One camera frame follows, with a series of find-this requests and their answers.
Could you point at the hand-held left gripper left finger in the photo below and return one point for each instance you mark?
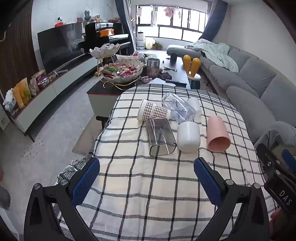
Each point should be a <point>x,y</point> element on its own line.
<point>85,183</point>

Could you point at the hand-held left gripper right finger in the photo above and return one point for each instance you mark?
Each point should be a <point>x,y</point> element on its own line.
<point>208,183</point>

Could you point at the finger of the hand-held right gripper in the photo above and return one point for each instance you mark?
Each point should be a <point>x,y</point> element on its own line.
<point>288,157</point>

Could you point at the pink cup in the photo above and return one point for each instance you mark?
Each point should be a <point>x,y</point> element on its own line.
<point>216,132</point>

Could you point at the clear grey square cup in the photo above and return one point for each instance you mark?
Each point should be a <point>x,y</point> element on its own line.
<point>159,136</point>

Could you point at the translucent white cup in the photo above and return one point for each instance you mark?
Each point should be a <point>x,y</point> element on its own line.
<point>195,104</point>

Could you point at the clear plastic bottle cup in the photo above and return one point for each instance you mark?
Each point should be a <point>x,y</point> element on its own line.
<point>178,109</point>

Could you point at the checkered paper cup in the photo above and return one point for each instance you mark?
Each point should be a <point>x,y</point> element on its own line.
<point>154,111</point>

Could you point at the black cup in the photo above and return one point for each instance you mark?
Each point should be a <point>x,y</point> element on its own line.
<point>173,58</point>

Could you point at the person's right hand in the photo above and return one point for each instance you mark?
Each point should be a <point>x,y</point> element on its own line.
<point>275,216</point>

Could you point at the grey floor rug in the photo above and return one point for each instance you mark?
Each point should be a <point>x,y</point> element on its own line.
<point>87,139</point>

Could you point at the black white checked tablecloth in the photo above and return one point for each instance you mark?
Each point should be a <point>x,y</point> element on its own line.
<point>143,185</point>

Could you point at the grey sofa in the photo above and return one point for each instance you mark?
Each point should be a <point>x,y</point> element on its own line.
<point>254,76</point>

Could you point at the white television cabinet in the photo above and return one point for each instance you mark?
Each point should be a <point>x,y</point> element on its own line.
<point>64,81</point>

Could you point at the black remote control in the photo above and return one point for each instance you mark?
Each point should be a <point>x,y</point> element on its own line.
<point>175,81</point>

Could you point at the yellow snack packet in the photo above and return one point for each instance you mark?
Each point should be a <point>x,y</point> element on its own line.
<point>22,91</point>

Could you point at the white paper sheet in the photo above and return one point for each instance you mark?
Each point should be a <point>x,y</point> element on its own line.
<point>159,82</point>

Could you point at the dark coffee table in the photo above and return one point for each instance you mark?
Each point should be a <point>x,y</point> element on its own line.
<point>177,74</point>

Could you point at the purple snack packet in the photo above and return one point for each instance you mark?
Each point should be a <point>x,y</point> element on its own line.
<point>41,77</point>

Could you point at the dark wallet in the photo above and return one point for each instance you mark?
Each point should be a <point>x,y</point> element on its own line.
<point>165,75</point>

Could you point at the two-tier snack bowl stand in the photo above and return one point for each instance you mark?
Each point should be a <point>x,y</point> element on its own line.
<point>122,73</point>

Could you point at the yellow rabbit-ear ornament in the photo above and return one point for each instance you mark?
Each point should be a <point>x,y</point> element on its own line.
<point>192,66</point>

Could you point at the light green blanket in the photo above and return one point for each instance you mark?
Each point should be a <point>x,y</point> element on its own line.
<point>217,54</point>

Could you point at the black flat television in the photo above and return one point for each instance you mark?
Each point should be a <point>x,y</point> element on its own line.
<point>60,46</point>

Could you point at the black piano bench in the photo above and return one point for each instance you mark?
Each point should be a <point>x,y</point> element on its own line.
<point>124,46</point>

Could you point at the small potted plant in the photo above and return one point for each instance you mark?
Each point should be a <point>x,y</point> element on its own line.
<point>157,46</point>

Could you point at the black upright piano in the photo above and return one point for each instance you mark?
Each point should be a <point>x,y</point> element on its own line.
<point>97,34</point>

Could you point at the orange box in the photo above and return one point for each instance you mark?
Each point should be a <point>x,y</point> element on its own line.
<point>106,33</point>

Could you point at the white floor appliance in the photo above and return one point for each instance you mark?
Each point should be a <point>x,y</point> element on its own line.
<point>140,39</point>

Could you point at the blue curtain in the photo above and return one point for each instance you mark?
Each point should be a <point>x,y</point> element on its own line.
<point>122,14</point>
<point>212,20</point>

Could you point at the black framed window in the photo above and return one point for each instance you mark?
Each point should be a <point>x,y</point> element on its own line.
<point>185,27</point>

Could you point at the grey rabbit figure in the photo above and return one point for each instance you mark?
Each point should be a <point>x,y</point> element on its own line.
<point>87,17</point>

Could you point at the white hanging garment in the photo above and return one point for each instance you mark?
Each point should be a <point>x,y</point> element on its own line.
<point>153,18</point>

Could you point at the pink hanging garment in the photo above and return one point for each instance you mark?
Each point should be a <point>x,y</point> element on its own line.
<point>168,11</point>

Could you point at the white security camera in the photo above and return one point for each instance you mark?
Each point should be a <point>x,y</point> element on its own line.
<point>60,19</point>

